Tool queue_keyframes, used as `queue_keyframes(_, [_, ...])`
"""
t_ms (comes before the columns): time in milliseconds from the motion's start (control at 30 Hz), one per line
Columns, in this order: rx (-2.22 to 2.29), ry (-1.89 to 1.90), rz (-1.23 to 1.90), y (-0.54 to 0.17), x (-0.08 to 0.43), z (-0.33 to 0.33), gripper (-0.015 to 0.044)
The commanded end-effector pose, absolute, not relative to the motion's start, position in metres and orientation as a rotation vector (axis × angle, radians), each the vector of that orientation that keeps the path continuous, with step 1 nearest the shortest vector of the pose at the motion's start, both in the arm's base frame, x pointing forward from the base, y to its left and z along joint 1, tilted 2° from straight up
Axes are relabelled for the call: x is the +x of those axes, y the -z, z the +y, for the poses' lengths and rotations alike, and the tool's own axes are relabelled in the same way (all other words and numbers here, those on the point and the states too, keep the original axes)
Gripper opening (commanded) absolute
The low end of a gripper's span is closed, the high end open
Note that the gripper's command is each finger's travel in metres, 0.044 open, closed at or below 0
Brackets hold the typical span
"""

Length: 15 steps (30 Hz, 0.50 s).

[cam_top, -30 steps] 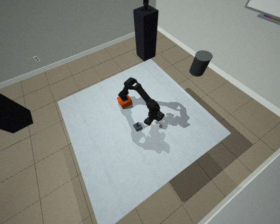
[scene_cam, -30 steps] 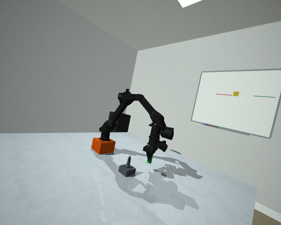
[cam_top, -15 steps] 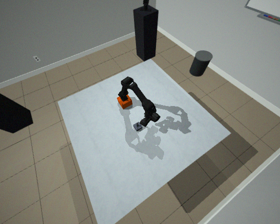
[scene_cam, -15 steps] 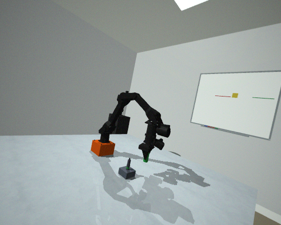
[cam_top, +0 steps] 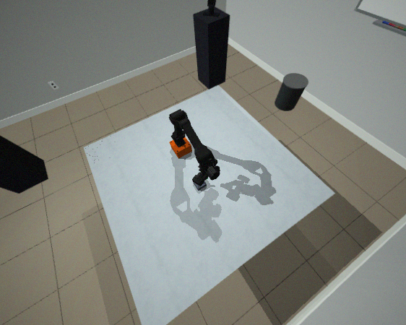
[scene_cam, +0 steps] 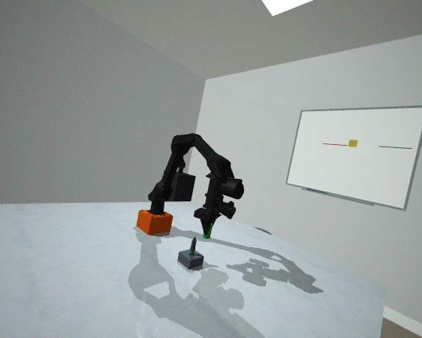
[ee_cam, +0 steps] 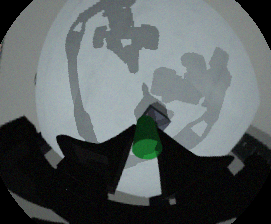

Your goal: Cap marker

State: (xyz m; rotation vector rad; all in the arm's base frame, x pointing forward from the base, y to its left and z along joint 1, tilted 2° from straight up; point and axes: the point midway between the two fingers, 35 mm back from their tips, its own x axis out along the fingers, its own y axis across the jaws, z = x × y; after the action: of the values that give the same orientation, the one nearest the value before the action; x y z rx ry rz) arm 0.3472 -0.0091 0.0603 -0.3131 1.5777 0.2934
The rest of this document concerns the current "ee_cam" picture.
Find green marker cap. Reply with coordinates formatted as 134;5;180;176
131;116;163;160

